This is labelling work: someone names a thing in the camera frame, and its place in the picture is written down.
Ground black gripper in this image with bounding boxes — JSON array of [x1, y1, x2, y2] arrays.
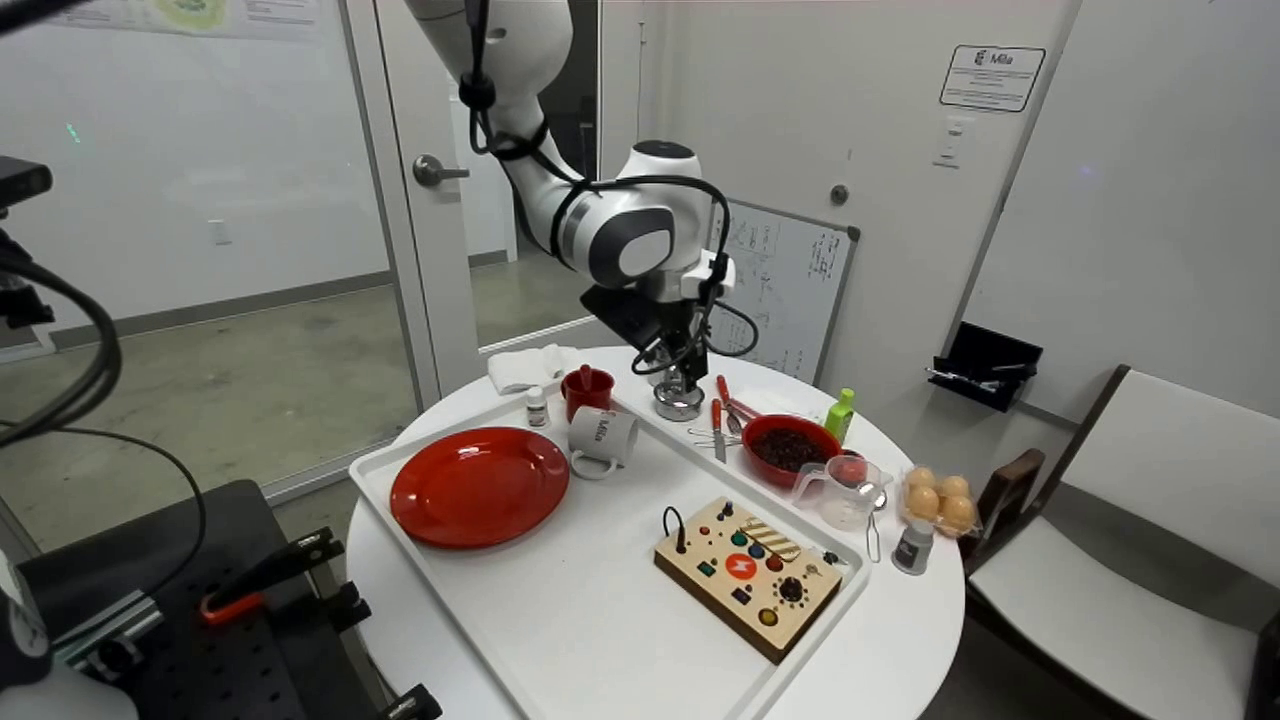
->
[[624, 282, 715, 396]]

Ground white ceramic mug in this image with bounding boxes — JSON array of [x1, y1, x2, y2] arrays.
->
[[565, 400, 641, 484]]

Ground red mug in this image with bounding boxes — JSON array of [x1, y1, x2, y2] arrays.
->
[[557, 358, 621, 423]]

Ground small metal pot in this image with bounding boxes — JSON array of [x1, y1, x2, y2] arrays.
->
[[648, 370, 714, 429]]

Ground red tongs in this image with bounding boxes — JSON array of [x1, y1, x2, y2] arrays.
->
[[705, 370, 766, 465]]

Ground red bowl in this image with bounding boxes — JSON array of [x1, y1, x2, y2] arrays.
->
[[739, 412, 847, 492]]

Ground small leaning whiteboard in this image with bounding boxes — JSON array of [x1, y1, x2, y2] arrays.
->
[[715, 196, 863, 393]]

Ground green plastic bottle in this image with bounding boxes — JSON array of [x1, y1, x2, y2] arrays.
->
[[822, 385, 861, 444]]

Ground clear measuring cup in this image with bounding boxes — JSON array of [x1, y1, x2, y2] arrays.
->
[[792, 449, 896, 564]]

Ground wooden busy board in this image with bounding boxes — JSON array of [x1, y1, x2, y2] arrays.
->
[[648, 492, 847, 667]]

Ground red plate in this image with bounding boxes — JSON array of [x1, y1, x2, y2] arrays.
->
[[388, 423, 577, 550]]

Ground white plastic tray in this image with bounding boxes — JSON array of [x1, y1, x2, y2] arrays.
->
[[343, 393, 873, 720]]

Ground glass door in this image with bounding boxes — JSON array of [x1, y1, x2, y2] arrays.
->
[[342, 0, 603, 412]]

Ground clear cup with eggs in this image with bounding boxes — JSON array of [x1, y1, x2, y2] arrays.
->
[[894, 465, 985, 543]]

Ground small salt shaker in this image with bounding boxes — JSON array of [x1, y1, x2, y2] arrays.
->
[[889, 521, 938, 580]]

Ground white folding chair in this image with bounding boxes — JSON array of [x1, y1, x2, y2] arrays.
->
[[962, 363, 1280, 720]]

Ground black wall holder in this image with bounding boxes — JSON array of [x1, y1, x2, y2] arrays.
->
[[928, 316, 1050, 415]]

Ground silver door handle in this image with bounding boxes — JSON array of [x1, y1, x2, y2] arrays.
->
[[408, 150, 475, 192]]

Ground white light switch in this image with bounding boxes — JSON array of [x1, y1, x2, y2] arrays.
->
[[933, 120, 967, 176]]

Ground white wall sign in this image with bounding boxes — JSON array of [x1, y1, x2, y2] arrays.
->
[[938, 39, 1054, 117]]

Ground black clamp orange handle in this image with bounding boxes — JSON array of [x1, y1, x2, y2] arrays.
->
[[197, 523, 352, 635]]

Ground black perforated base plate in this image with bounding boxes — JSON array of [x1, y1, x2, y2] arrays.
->
[[13, 475, 450, 720]]

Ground black thick cable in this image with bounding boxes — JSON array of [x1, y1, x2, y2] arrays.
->
[[0, 225, 212, 603]]

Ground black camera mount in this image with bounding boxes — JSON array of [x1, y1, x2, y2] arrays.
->
[[0, 150, 60, 351]]

